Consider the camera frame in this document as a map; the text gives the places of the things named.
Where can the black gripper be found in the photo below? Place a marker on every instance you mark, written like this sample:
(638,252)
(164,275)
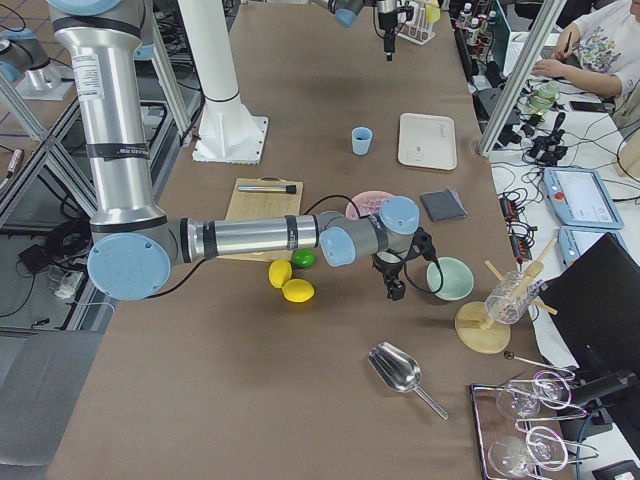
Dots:
(386,21)
(388,270)

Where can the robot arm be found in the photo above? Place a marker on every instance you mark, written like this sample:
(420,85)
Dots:
(346,12)

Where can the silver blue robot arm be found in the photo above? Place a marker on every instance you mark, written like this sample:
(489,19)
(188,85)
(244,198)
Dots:
(135,245)

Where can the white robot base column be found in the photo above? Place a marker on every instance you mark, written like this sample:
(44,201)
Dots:
(228,132)

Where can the yellow plastic cup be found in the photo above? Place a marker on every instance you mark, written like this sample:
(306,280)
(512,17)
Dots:
(432,12)

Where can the metal ice scoop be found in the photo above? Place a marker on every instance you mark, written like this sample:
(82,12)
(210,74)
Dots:
(401,373)

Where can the pink bowl of ice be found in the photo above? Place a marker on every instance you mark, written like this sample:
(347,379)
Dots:
(366,203)

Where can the wooden cup tree stand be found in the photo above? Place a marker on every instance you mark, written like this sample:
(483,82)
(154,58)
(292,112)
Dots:
(474,326)

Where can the blue paper cup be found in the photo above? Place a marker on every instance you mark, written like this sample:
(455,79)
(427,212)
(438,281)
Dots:
(361,147)

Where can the clear textured glass cup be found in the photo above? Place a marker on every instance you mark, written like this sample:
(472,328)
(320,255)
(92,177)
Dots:
(511,298)

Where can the mint green bowl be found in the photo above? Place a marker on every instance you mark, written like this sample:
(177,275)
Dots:
(451,280)

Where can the grey folded cloth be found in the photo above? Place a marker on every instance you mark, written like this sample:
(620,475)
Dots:
(443,205)

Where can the green lime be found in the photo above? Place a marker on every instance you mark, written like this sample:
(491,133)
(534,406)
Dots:
(303,258)

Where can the yellow lemon front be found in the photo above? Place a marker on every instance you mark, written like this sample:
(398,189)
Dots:
(298,290)

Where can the yellow lemon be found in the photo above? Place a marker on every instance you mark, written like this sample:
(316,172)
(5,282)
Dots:
(279,273)
(298,290)

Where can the cream rabbit tray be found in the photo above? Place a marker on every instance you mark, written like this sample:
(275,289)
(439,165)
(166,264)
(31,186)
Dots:
(427,141)

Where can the yellow lemon back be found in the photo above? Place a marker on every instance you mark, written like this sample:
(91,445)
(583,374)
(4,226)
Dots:
(279,273)

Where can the steel muddler black tip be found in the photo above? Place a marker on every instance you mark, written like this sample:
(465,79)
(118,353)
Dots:
(280,189)

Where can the wooden cutting board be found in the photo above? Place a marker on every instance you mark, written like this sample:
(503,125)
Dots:
(251,205)

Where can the upper hanging wine glass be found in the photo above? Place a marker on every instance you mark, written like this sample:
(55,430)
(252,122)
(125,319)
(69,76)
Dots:
(523,399)

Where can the hanging wine glass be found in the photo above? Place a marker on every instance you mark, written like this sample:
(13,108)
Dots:
(523,399)
(539,452)

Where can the wine glass rack tray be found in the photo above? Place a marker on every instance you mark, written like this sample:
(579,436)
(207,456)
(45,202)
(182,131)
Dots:
(491,425)

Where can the black monitor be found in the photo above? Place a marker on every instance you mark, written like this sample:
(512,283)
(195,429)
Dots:
(597,303)

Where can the blue teach pendant tablet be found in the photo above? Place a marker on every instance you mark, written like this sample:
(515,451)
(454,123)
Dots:
(580,198)

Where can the lower hanging wine glass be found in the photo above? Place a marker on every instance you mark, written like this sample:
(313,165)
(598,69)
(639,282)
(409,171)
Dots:
(539,452)

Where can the seated person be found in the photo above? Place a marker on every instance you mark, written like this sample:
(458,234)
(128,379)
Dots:
(599,53)

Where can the white wire cup rack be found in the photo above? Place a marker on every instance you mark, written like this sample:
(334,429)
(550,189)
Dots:
(419,30)

